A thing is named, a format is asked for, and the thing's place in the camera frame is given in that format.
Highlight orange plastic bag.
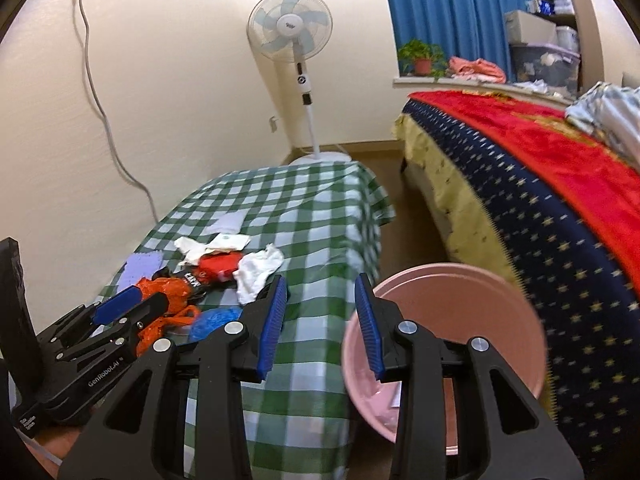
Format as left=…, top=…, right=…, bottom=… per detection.
left=133, top=276, right=202, bottom=358

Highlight black red snack wrapper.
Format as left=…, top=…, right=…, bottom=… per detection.
left=152, top=266, right=206, bottom=302

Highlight blue plastic bag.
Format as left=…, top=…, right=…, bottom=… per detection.
left=188, top=307, right=242, bottom=342

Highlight white paper sheet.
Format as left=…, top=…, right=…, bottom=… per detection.
left=233, top=244, right=284, bottom=306

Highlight pink plastic trash bin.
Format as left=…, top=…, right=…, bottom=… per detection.
left=342, top=263, right=547, bottom=442

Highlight lavender textured cloth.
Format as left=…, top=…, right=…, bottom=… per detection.
left=116, top=252, right=163, bottom=292

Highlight white tissue wrapper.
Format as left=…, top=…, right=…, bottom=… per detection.
left=174, top=233, right=250, bottom=266

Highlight red snack packet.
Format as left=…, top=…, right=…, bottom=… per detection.
left=193, top=252, right=243, bottom=284

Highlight white textured cloth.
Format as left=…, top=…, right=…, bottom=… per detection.
left=203, top=210, right=246, bottom=234

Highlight navy star-patterned bedsheet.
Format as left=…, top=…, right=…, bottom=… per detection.
left=401, top=99, right=639, bottom=477

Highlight yellow bed skirt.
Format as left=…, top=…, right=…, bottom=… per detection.
left=393, top=113, right=525, bottom=292

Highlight green white checkered tablecloth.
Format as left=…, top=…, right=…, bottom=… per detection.
left=96, top=160, right=397, bottom=480

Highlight red floral blanket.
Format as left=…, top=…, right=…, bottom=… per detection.
left=409, top=90, right=639, bottom=289

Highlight white standing fan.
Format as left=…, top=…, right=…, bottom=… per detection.
left=246, top=0, right=352, bottom=165

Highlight blue white plaid quilt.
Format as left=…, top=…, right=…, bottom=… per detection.
left=564, top=81, right=639, bottom=170

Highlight pink folded clothes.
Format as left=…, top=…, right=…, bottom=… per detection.
left=448, top=56, right=506, bottom=84

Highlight clear storage bin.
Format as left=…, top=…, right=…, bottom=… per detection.
left=510, top=44, right=580, bottom=98

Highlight potted green plant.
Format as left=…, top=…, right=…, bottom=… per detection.
left=397, top=39, right=448, bottom=78

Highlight white cardboard box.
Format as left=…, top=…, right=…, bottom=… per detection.
left=504, top=10, right=558, bottom=44

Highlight blue curtain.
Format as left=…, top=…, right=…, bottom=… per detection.
left=388, top=0, right=529, bottom=81

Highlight wooden bookshelf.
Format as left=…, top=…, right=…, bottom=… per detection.
left=555, top=0, right=605, bottom=92

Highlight white wall cable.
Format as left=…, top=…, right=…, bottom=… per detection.
left=70, top=0, right=161, bottom=226

